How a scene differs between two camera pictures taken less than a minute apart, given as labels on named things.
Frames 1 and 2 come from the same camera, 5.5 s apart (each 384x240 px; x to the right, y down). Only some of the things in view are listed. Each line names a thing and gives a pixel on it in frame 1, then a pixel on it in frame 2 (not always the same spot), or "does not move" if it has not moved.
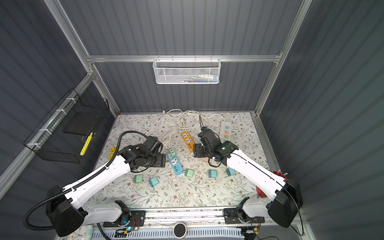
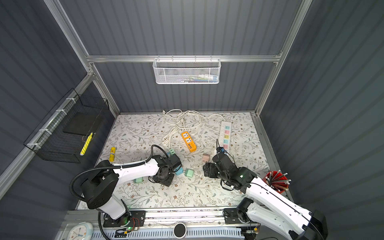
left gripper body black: x=158 y=160 to x=167 y=180
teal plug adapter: x=189 y=173 does not move
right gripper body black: x=201 y=151 to x=213 y=172
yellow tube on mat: x=112 y=151 does not move
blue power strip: x=175 y=164 does not move
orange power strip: x=188 y=140 does not move
